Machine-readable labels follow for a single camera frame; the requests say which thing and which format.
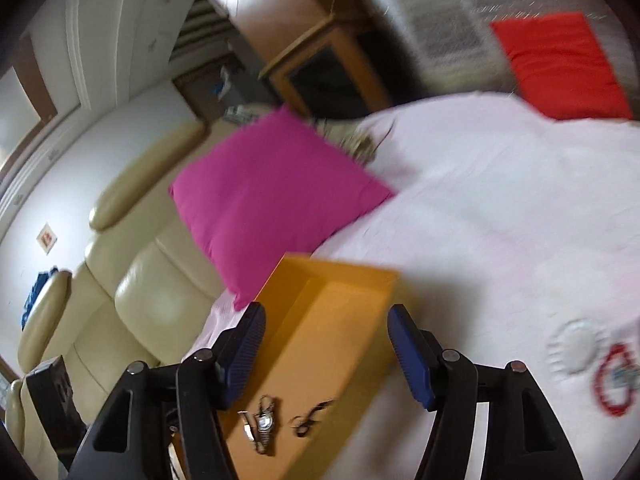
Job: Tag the silver gold wristwatch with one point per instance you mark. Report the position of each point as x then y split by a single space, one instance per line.
259 427

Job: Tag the small wall picture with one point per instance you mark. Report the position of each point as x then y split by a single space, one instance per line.
46 238

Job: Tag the magenta pillow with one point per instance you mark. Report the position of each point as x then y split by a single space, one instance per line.
272 187

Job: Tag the small red cushion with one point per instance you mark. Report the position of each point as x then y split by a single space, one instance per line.
560 67

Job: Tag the beige leather sofa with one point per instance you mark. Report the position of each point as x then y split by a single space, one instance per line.
144 289

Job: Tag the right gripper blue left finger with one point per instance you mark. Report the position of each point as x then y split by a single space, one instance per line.
238 347

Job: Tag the white pink textured blanket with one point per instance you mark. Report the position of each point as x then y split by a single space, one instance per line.
519 235

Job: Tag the patterned grey fabric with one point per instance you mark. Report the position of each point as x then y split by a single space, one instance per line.
354 139

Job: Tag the orange cardboard box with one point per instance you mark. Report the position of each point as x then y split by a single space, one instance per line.
324 355

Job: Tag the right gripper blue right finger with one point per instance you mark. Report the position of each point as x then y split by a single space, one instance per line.
415 355

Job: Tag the silver foil insulation panel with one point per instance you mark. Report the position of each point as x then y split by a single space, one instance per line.
450 47

